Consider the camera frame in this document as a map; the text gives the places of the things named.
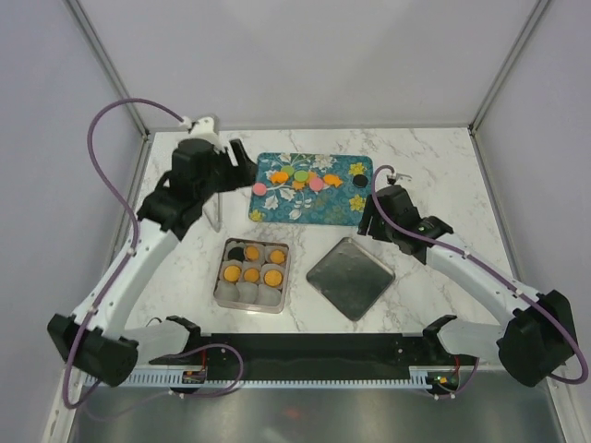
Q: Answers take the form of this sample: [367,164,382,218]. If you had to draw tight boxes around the square cookie tin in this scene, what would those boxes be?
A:
[213,238,291,314]

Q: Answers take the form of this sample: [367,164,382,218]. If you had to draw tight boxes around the orange cookie small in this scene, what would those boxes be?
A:
[245,245,259,261]

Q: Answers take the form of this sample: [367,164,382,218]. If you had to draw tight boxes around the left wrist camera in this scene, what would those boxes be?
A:
[179,114,224,153]

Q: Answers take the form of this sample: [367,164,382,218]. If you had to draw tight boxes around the metal tongs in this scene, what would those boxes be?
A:
[203,193,223,233]

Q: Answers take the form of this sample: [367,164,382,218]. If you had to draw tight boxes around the black cookie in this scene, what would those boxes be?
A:
[353,174,368,188]
[227,246,245,261]

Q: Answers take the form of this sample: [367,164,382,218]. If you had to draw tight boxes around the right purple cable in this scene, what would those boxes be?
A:
[371,166,582,384]

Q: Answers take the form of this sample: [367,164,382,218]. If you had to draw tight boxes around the green cookie right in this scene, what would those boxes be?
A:
[293,170,308,183]

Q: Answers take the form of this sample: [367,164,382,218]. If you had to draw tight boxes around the large orange cookie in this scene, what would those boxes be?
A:
[223,265,242,283]

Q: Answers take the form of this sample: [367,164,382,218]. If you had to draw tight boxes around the orange flower cookie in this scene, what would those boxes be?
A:
[270,171,289,185]

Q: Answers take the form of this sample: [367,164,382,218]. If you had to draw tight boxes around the plain round orange cookie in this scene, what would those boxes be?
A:
[243,268,259,283]

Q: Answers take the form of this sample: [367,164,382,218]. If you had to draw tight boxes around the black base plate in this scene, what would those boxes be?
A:
[178,333,476,380]

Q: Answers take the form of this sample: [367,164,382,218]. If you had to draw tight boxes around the teal floral tray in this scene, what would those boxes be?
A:
[248,152,374,226]

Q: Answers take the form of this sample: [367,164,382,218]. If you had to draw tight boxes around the white cable duct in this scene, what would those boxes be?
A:
[115,366,456,389]

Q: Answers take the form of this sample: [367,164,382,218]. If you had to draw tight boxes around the square metal tin lid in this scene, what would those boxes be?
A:
[306,237,395,322]

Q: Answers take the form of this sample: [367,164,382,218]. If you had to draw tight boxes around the round dotted orange cookie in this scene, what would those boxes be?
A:
[263,269,283,288]

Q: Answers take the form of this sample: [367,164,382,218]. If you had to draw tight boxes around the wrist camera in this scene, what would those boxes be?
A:
[387,171,413,186]
[179,114,224,153]

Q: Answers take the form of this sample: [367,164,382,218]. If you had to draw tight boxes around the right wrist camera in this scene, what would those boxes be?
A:
[387,171,413,186]

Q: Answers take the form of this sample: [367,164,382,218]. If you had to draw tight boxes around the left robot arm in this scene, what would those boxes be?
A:
[47,138,258,387]

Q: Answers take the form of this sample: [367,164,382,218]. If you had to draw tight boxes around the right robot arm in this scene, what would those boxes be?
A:
[358,185,589,387]

